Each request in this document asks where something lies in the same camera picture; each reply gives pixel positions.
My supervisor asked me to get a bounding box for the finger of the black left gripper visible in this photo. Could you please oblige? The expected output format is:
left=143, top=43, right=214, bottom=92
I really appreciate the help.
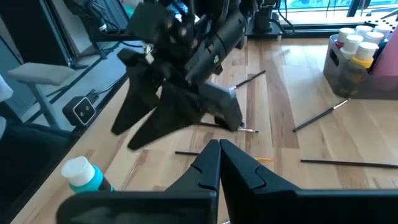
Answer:
left=111, top=48, right=163, bottom=136
left=127, top=81, right=244, bottom=151

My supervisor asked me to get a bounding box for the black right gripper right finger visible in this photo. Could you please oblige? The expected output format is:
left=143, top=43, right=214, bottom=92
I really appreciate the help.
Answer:
left=220, top=138, right=398, bottom=224

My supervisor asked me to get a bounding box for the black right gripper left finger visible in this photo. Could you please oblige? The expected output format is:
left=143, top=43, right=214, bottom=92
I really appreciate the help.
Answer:
left=55, top=139, right=221, bottom=224

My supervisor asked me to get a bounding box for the black paintbrush silver ferrule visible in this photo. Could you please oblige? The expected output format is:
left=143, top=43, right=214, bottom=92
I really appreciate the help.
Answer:
left=228, top=69, right=267, bottom=91
left=292, top=98, right=351, bottom=133
left=198, top=122, right=259, bottom=134

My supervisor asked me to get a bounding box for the small teal paint bottle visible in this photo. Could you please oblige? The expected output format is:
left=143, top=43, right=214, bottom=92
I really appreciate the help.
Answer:
left=60, top=155, right=114, bottom=194

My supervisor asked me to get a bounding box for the small yellow paint bottle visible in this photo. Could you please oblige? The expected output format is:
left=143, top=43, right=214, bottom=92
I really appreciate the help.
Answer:
left=348, top=41, right=379, bottom=82

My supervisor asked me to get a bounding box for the small light blue paint bottle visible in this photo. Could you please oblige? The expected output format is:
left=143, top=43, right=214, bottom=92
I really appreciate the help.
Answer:
left=374, top=24, right=392, bottom=34

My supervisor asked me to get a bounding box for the black paintbrush gold ferrule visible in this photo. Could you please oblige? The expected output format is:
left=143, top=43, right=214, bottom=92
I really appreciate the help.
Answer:
left=300, top=159, right=398, bottom=170

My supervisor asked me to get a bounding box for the grey stool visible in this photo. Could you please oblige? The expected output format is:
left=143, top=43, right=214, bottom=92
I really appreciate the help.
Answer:
left=7, top=62, right=75, bottom=130

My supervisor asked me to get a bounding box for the grey plastic bin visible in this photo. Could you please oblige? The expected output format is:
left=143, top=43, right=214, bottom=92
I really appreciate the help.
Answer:
left=322, top=32, right=398, bottom=100

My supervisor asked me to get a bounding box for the black camera cable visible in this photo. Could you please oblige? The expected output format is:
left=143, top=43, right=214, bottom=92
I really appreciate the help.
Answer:
left=90, top=76, right=127, bottom=98

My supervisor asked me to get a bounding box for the black table-level camera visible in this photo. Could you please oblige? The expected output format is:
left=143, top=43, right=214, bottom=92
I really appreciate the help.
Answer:
left=62, top=95, right=97, bottom=128

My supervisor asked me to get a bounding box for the black window frame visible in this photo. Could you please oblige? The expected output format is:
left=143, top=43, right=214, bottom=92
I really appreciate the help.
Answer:
left=323, top=0, right=398, bottom=19

